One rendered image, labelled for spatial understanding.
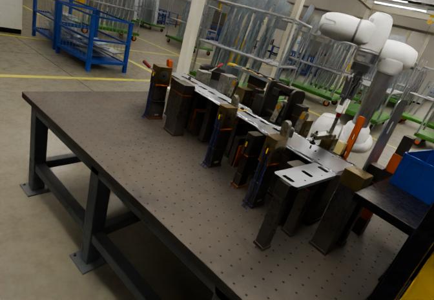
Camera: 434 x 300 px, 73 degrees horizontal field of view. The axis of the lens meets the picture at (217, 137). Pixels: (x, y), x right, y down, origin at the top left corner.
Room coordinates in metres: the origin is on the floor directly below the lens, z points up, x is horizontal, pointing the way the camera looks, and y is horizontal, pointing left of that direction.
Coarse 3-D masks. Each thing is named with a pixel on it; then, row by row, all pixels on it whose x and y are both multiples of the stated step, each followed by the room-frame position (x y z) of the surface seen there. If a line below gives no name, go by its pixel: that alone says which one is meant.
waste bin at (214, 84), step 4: (204, 64) 4.72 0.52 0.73; (200, 68) 4.49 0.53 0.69; (204, 68) 4.41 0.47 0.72; (208, 68) 4.76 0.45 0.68; (212, 68) 4.80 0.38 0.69; (220, 68) 4.83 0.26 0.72; (212, 72) 4.35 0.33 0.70; (216, 72) 4.35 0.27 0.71; (220, 72) 4.38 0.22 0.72; (224, 72) 4.76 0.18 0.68; (212, 76) 4.35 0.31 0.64; (216, 76) 4.36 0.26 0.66; (212, 80) 4.37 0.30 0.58; (216, 80) 4.36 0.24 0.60; (212, 84) 4.38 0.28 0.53; (216, 84) 4.39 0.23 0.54; (216, 88) 4.40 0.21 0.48
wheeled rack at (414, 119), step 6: (420, 72) 9.29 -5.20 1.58; (414, 84) 9.29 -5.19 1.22; (420, 96) 9.10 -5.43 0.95; (402, 114) 9.25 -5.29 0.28; (408, 114) 9.64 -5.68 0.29; (402, 120) 9.92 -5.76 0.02; (414, 120) 9.00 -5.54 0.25; (420, 120) 9.11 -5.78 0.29; (426, 120) 9.51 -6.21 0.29; (426, 126) 8.78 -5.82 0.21; (432, 126) 8.71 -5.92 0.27
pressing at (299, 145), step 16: (192, 80) 2.00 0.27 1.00; (208, 96) 1.71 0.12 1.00; (224, 96) 1.81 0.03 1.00; (240, 112) 1.55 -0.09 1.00; (256, 128) 1.40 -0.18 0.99; (272, 128) 1.44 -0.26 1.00; (288, 144) 1.26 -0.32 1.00; (304, 144) 1.33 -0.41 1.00; (320, 160) 1.18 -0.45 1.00; (336, 160) 1.24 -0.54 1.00; (336, 176) 1.09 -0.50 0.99
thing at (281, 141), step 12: (264, 144) 1.17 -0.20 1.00; (276, 144) 1.14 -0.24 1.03; (264, 156) 1.16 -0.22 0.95; (276, 156) 1.17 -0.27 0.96; (264, 168) 1.14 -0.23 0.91; (252, 180) 1.17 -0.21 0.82; (264, 180) 1.16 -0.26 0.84; (252, 192) 1.15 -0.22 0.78; (264, 192) 1.18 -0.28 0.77; (252, 204) 1.14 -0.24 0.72
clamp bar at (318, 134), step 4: (316, 132) 1.29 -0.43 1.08; (320, 132) 1.36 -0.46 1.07; (324, 132) 1.38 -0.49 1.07; (328, 132) 1.40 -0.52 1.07; (312, 136) 1.30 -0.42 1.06; (316, 136) 1.28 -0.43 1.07; (320, 136) 1.30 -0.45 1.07; (324, 136) 1.32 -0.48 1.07; (328, 136) 1.35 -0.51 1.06; (312, 140) 1.30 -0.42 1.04; (312, 144) 1.29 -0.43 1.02
